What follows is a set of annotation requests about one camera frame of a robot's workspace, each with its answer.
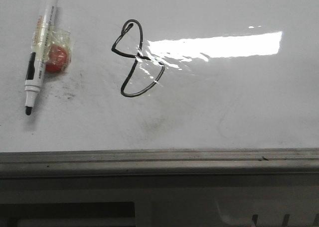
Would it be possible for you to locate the red round magnet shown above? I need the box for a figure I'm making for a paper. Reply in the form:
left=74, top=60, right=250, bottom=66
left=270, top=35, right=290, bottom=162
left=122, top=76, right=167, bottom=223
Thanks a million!
left=46, top=45, right=68, bottom=73

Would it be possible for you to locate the clear adhesive tape piece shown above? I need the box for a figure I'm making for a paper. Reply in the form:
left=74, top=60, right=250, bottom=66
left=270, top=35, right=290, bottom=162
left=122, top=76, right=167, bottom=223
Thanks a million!
left=26, top=29, right=71, bottom=79

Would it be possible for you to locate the white black whiteboard marker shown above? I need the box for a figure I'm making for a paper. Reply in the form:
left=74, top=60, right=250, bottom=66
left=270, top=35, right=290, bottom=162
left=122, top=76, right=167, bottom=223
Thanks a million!
left=24, top=0, right=58, bottom=115

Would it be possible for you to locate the white glossy whiteboard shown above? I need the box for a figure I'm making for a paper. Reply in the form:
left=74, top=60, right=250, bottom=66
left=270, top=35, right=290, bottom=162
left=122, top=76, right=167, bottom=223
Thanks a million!
left=0, top=0, right=319, bottom=152

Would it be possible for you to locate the grey aluminium whiteboard frame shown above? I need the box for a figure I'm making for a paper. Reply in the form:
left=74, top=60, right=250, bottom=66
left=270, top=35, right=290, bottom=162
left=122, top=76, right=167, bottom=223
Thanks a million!
left=0, top=148, right=319, bottom=179

